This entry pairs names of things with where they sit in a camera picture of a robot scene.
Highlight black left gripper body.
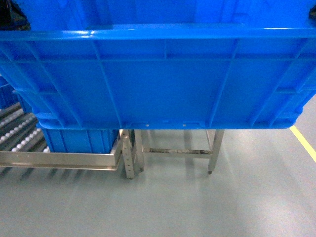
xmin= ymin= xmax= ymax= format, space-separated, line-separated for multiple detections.
xmin=0 ymin=0 xmax=31 ymax=31

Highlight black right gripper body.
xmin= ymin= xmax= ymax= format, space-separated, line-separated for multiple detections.
xmin=309 ymin=5 xmax=316 ymax=20

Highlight large blue plastic crate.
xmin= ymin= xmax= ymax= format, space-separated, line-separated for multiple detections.
xmin=0 ymin=0 xmax=316 ymax=129

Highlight blue crate on shelf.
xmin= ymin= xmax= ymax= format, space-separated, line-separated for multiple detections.
xmin=0 ymin=77 xmax=119 ymax=154

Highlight steel roller shelf frame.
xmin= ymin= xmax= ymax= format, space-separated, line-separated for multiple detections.
xmin=0 ymin=103 xmax=144 ymax=179

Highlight steel table frame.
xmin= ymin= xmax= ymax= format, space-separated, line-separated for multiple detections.
xmin=134 ymin=129 xmax=225 ymax=175

